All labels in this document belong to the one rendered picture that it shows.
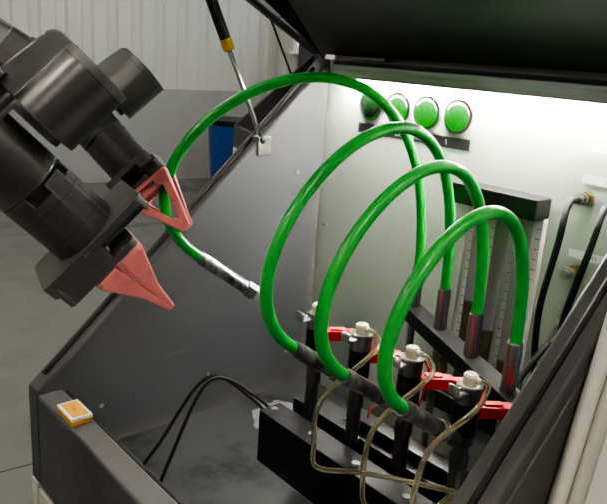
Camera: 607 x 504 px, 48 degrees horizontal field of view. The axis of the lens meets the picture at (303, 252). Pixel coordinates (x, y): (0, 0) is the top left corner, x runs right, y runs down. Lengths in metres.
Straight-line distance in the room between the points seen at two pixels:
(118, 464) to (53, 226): 0.44
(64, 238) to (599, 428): 0.50
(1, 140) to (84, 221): 0.08
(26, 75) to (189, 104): 7.33
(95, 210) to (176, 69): 7.25
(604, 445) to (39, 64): 0.57
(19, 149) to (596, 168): 0.69
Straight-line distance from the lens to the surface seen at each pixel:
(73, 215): 0.53
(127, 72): 0.89
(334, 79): 0.91
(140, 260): 0.55
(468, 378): 0.74
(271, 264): 0.70
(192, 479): 1.08
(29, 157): 0.52
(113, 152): 0.87
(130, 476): 0.89
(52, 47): 0.53
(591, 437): 0.70
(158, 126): 7.72
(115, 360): 1.12
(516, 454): 0.66
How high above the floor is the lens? 1.45
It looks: 16 degrees down
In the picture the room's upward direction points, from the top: 4 degrees clockwise
